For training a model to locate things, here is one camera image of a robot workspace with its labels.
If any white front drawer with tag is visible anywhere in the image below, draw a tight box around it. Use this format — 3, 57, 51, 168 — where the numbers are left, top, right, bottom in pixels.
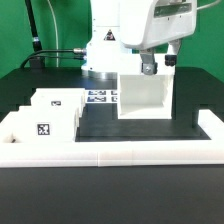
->
13, 106, 79, 143

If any black cable with metal connector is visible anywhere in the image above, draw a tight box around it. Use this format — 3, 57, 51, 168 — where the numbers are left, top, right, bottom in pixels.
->
19, 47, 88, 69

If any white fiducial marker sheet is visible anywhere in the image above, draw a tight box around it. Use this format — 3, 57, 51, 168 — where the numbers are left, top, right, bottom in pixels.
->
85, 90, 117, 103

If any white drawer cabinet box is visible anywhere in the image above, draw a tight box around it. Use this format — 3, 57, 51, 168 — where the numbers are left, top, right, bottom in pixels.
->
117, 66, 175, 119

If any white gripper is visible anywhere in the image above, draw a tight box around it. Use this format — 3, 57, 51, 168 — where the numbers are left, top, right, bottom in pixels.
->
119, 0, 197, 75

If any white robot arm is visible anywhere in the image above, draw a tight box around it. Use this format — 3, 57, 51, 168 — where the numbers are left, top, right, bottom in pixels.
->
82, 0, 197, 79

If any grey thin cable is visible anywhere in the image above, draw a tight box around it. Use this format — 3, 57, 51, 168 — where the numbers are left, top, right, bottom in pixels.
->
45, 0, 60, 68

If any black camera stand pole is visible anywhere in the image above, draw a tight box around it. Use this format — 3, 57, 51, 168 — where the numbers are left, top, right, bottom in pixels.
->
24, 0, 45, 69

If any white rear drawer with tag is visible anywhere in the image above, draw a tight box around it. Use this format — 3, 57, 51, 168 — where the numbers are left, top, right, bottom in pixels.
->
30, 88, 85, 116

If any white drawer with tag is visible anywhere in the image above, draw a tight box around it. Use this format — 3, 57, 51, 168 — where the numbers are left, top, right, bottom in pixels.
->
30, 88, 85, 116
13, 106, 79, 143

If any white U-shaped border frame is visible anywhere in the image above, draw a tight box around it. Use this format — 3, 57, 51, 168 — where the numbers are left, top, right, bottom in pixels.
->
0, 109, 224, 168

